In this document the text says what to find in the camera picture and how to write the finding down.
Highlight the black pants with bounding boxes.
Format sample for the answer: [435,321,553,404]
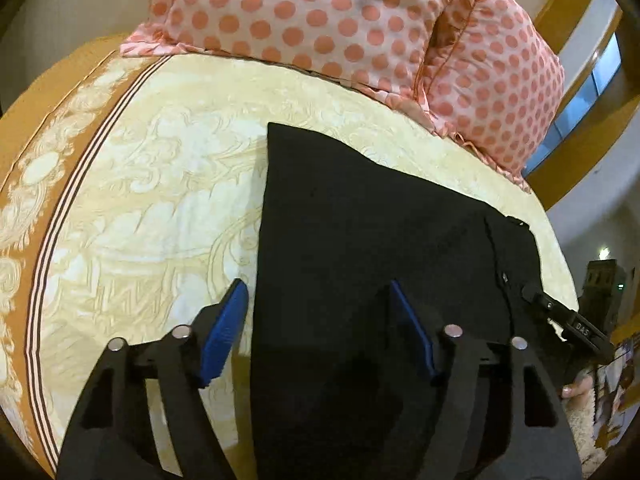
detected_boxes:
[250,124,565,479]

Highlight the beige fuzzy sleeve forearm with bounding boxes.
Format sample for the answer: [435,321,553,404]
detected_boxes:
[564,392,606,479]

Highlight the person's right hand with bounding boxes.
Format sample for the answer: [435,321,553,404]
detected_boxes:
[561,375,593,399]

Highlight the cream patterned bedsheet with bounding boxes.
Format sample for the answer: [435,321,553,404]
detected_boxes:
[1,36,577,474]

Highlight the right pink polka-dot pillow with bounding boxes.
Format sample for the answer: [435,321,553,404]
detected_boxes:
[421,0,564,191]

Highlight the pink polka-dot pillow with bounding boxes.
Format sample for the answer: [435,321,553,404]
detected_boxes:
[120,0,452,106]
[421,0,564,191]

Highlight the wooden framed window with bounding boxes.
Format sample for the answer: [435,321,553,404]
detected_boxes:
[526,0,639,216]

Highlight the left pink polka-dot pillow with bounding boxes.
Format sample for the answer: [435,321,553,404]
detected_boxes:
[120,0,452,106]

